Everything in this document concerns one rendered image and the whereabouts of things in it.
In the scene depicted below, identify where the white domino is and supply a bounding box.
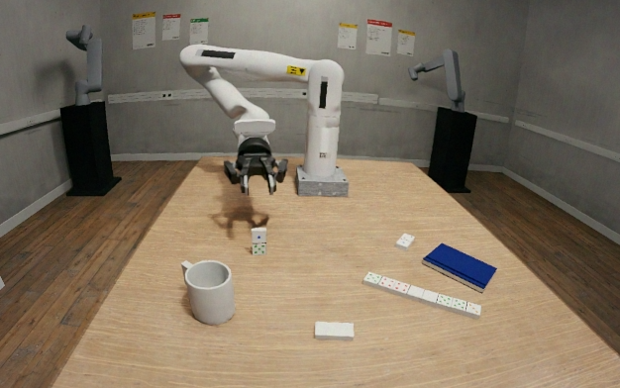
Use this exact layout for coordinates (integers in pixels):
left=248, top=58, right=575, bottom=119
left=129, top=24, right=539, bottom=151
left=362, top=272, right=396, bottom=293
left=421, top=290, right=453, bottom=311
left=395, top=234, right=415, bottom=251
left=450, top=298, right=481, bottom=320
left=391, top=281, right=425, bottom=303
left=315, top=322, right=354, bottom=340
left=252, top=228, right=266, bottom=255

